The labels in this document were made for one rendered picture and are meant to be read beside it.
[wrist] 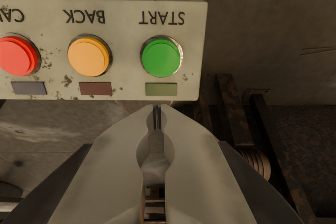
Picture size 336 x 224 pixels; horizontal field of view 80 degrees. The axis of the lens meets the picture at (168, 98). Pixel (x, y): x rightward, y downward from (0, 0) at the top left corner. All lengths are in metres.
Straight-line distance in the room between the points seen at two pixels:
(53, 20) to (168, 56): 0.12
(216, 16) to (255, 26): 0.18
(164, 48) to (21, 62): 0.15
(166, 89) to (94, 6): 0.11
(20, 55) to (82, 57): 0.06
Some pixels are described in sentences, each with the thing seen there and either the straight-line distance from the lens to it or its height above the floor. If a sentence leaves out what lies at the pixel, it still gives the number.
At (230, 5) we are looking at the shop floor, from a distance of 0.88.
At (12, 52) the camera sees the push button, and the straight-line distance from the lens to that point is 0.26.
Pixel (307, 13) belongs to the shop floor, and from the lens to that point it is 1.03.
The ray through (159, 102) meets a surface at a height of 0.52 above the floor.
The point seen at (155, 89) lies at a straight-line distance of 0.23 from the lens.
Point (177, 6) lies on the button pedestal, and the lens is 0.21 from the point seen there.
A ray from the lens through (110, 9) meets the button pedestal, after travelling 0.22.
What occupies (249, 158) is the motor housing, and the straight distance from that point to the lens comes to 0.80.
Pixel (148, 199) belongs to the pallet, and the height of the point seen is 0.14.
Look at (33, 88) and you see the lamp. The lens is 0.28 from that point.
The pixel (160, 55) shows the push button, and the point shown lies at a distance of 0.21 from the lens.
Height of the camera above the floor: 0.78
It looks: 41 degrees down
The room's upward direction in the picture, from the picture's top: 179 degrees clockwise
